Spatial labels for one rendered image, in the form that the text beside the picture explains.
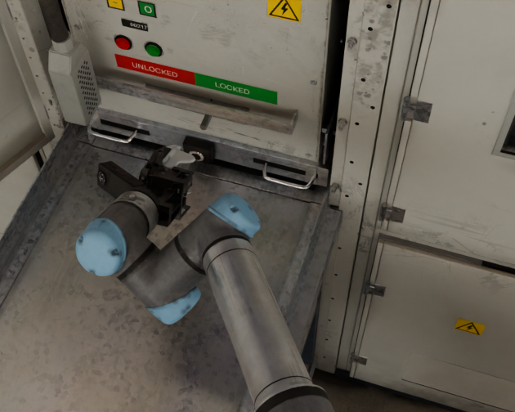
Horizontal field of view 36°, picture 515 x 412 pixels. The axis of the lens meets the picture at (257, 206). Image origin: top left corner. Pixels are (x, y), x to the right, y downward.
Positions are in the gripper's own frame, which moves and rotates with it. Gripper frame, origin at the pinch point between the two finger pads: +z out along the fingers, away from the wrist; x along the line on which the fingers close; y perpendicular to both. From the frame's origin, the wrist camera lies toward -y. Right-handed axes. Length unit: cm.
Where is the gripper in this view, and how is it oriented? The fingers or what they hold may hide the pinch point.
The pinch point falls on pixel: (172, 161)
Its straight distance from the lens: 145.1
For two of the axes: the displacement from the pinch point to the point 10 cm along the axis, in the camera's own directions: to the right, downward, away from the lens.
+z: 2.7, -4.2, 8.7
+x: 1.4, -8.7, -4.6
